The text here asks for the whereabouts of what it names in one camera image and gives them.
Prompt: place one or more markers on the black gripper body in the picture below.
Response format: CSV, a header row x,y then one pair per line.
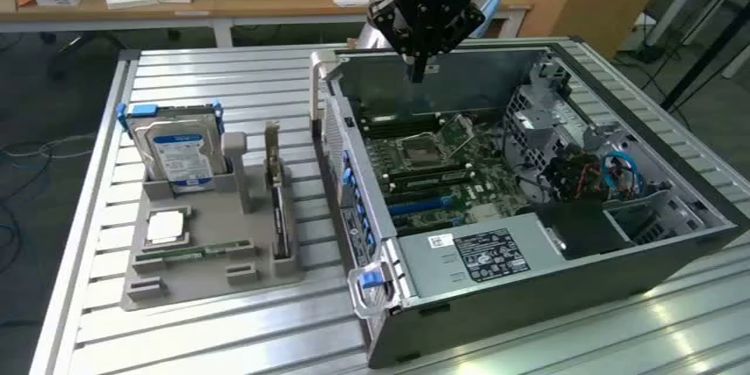
x,y
434,15

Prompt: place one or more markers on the graphics card with metal bracket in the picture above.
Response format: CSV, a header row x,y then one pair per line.
x,y
279,217

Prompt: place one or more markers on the metal socket cover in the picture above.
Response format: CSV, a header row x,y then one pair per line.
x,y
458,131

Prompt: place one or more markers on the CPU socket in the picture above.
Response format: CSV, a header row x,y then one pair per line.
x,y
421,150

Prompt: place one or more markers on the green motherboard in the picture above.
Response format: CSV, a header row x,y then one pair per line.
x,y
486,173

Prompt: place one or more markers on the RAM stick with white label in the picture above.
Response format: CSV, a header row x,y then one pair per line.
x,y
430,182

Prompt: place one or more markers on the black tripod leg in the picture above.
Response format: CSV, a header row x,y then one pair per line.
x,y
703,51

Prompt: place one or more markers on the blue expansion slot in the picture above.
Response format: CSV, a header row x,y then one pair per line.
x,y
419,207

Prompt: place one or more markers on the silver chipset heatsink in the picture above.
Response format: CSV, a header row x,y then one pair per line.
x,y
486,214

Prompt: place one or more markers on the hard disk with blue carrier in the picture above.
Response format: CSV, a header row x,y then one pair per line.
x,y
182,155

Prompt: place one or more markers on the black office chair base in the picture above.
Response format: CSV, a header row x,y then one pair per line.
x,y
76,43

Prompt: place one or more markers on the grey plastic parts rack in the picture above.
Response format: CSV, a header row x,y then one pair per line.
x,y
234,225

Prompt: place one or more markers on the grey disk bay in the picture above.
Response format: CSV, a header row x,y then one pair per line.
x,y
645,221

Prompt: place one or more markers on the grey power supply unit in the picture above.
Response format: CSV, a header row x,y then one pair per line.
x,y
434,269

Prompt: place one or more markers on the blue case latch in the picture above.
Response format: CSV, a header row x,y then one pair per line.
x,y
369,280

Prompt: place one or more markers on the silver CPU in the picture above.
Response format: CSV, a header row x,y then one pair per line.
x,y
166,228

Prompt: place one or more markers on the green RAM stick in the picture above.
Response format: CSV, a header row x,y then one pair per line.
x,y
194,250

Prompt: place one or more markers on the open grey PC case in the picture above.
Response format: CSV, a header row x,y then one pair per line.
x,y
527,305

